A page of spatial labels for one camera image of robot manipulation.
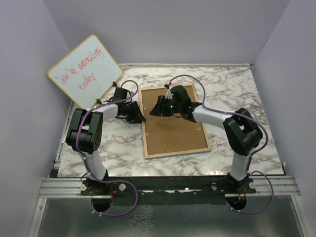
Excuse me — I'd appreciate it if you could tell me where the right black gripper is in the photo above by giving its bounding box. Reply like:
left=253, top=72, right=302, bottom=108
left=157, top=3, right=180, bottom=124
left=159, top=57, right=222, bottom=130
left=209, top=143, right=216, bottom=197
left=150, top=96, right=182, bottom=118

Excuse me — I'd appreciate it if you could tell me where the brown cardboard backing board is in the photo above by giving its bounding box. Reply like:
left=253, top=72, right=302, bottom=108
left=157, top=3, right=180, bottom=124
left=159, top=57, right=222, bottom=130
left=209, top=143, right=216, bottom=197
left=141, top=86, right=210, bottom=157

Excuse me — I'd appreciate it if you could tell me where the blue wooden photo frame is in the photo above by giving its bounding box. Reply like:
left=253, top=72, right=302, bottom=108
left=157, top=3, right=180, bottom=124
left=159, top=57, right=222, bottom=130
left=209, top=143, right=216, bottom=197
left=138, top=83, right=212, bottom=159

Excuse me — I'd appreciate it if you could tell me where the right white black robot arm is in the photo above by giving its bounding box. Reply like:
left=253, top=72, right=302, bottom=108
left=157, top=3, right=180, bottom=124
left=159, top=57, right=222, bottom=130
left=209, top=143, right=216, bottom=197
left=150, top=85, right=263, bottom=193

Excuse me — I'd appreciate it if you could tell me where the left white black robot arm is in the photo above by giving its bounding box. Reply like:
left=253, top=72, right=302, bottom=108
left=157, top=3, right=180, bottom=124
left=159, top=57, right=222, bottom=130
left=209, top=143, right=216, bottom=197
left=66, top=87, right=146, bottom=195

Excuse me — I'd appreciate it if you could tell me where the small whiteboard with red writing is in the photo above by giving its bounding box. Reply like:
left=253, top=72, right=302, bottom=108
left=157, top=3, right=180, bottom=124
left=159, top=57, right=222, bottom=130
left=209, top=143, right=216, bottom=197
left=47, top=35, right=122, bottom=109

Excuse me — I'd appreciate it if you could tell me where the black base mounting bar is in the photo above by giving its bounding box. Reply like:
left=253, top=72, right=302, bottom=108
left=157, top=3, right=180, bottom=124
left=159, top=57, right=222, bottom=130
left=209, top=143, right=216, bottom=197
left=80, top=175, right=256, bottom=206

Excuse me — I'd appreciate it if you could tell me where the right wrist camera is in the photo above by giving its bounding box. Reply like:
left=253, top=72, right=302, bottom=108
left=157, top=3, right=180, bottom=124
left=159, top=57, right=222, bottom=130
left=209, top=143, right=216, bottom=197
left=164, top=83, right=173, bottom=100

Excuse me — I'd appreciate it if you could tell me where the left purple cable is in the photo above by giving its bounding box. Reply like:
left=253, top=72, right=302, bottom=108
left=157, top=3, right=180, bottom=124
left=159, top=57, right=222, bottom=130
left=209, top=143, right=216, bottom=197
left=76, top=80, right=139, bottom=218

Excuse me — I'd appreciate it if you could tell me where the purple cable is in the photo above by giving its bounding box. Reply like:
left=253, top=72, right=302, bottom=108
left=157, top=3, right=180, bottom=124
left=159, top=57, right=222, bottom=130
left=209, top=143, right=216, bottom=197
left=170, top=74, right=275, bottom=215
left=76, top=80, right=139, bottom=218

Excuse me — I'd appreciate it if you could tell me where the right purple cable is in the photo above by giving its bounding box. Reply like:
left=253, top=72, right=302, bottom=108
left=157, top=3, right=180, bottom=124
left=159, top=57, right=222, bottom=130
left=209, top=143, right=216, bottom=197
left=170, top=74, right=275, bottom=215

